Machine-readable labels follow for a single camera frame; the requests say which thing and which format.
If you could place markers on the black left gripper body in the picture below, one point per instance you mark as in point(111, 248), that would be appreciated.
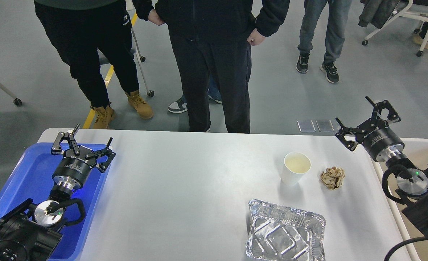
point(73, 171)

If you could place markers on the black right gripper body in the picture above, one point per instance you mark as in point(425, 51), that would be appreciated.
point(379, 140)

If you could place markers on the white paper cup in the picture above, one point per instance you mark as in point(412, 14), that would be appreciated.
point(295, 166)

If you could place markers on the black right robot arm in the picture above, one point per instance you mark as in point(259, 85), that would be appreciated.
point(382, 111)

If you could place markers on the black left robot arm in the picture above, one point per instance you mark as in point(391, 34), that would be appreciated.
point(48, 202)

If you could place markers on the metal floor plate right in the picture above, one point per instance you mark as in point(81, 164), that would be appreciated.
point(325, 125)

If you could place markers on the metal floor plate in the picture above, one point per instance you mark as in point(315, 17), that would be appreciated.
point(306, 126)
point(325, 125)

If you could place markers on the crumpled brown paper ball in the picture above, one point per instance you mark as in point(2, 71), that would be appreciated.
point(332, 177)

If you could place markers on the blue plastic tray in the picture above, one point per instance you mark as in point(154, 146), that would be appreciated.
point(32, 178)

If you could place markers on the metal floor plate left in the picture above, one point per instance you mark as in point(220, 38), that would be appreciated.
point(306, 126)

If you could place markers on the grey chair leg castor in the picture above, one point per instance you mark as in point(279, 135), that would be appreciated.
point(15, 98)

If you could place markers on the person in blue jeans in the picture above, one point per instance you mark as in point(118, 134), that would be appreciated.
point(180, 105)

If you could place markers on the white rolling chair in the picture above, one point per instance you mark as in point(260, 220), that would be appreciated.
point(135, 50)

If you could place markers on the aluminium foil food tray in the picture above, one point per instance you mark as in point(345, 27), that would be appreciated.
point(280, 233)

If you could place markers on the person in tan boots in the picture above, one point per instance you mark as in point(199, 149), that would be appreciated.
point(79, 30)

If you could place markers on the person in black clothes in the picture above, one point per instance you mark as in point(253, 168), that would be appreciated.
point(213, 39)

